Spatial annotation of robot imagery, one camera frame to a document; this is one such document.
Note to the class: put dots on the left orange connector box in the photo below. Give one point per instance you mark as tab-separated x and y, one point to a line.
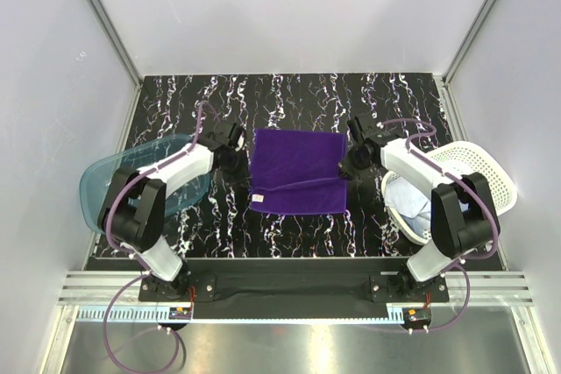
180	313

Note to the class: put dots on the purple towel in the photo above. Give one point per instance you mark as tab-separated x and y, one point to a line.
296	173

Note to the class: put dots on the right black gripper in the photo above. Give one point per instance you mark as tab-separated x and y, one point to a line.
349	170

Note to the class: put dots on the orange connector box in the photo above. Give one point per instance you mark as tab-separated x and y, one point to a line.
421	315
180	313

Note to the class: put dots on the white perforated laundry basket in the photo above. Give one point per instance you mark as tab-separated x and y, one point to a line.
464	158

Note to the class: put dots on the blue transparent plastic bin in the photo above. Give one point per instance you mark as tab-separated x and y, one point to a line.
95	181

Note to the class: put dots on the right orange connector box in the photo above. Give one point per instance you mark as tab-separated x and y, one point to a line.
421	315

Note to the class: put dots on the light blue towel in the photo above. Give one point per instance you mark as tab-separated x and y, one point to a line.
411	204

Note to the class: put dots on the white slotted cable duct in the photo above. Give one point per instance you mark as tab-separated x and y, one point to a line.
204	314

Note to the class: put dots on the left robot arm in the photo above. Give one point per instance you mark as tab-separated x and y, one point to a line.
132	216

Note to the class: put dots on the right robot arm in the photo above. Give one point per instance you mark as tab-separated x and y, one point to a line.
463	219

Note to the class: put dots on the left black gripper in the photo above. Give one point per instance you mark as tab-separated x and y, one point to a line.
242	178

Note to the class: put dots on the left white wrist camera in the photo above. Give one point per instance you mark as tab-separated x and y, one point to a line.
237	137

